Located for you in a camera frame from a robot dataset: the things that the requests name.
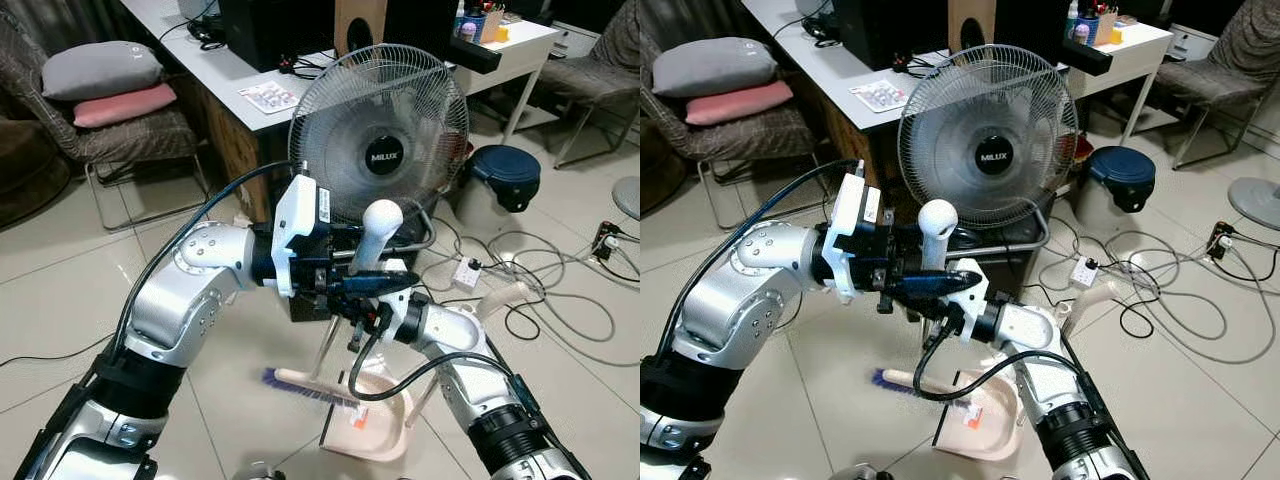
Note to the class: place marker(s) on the printed booklet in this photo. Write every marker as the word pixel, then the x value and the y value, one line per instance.
pixel 268 97
pixel 880 96

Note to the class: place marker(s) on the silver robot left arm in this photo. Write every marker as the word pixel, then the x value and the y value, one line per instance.
pixel 180 300
pixel 730 300

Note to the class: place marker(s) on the white bin with blue lid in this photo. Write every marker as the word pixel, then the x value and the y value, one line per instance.
pixel 1120 168
pixel 505 170

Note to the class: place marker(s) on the black power strip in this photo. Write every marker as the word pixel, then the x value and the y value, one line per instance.
pixel 1222 240
pixel 605 240

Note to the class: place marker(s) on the dark brown pouf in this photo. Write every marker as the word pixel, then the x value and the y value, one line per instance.
pixel 655 170
pixel 25 170

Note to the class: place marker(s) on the wooden speaker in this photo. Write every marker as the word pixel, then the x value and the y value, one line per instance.
pixel 970 20
pixel 360 20

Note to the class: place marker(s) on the blue pen cup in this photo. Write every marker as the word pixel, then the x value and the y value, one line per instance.
pixel 1087 30
pixel 473 28

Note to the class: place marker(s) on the grey round fan base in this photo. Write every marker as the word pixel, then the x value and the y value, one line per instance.
pixel 628 197
pixel 1258 203

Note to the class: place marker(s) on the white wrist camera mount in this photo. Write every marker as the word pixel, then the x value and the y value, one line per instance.
pixel 295 215
pixel 845 215
pixel 410 312
pixel 972 312

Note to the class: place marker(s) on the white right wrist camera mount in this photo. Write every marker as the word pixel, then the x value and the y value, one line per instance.
pixel 972 312
pixel 410 312

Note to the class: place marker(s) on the brown wicker metal-leg chair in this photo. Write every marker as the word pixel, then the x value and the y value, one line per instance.
pixel 130 135
pixel 735 135
pixel 1225 70
pixel 590 75

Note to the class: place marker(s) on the black soundbar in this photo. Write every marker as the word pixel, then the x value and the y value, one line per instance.
pixel 1090 58
pixel 478 58

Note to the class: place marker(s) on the pink pillow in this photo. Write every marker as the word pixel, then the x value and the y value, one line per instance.
pixel 738 103
pixel 125 105

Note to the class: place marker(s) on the white power strip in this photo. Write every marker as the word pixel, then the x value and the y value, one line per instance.
pixel 1085 273
pixel 466 273

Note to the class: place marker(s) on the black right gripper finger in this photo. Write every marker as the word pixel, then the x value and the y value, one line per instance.
pixel 925 285
pixel 375 283

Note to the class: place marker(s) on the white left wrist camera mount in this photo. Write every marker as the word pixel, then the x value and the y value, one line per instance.
pixel 295 215
pixel 845 215

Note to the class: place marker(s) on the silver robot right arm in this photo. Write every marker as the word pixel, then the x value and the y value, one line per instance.
pixel 455 335
pixel 1020 330

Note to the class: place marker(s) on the black computer case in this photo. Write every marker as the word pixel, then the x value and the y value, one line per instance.
pixel 885 30
pixel 270 30

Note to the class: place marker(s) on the grey pillow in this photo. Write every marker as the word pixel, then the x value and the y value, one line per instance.
pixel 100 70
pixel 715 68

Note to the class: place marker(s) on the grey Milux floor fan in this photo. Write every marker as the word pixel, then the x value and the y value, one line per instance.
pixel 993 160
pixel 383 160

